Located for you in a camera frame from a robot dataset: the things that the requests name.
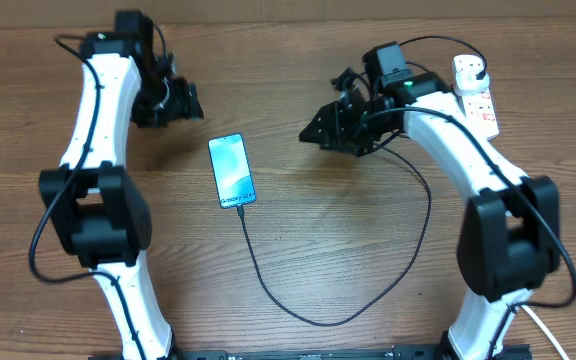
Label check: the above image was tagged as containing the blue Galaxy smartphone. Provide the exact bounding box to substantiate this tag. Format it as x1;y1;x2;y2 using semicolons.
208;133;257;209

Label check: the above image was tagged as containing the black USB charging cable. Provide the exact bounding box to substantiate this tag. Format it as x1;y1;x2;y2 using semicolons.
236;35;489;329

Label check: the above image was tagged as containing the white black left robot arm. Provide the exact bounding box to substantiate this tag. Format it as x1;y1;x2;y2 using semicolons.
28;9;204;359

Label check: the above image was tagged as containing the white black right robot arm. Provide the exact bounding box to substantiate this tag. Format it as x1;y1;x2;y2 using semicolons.
299;42;569;359

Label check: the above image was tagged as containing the white charger plug adapter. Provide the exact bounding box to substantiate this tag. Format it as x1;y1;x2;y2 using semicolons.
454;67;490;96

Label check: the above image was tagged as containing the white power strip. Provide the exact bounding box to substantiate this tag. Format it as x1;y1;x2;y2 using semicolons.
452;54;499;140

